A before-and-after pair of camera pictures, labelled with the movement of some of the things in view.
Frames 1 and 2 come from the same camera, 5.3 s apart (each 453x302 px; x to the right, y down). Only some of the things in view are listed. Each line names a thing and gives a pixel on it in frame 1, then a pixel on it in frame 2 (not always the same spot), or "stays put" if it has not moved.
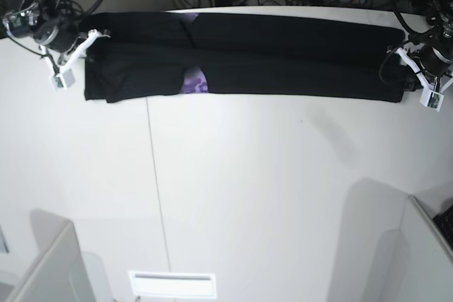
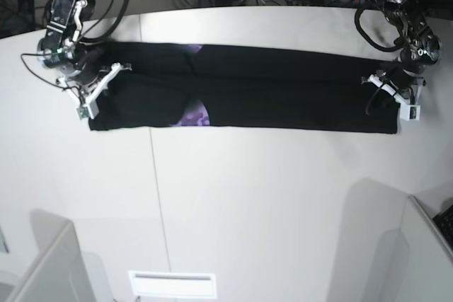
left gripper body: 57,36 → 88,72
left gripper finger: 93,35 → 116,67
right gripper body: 434,61 → 403,84
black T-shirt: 294,57 → 189,85
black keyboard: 444,221 stays put
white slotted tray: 174,283 stays put
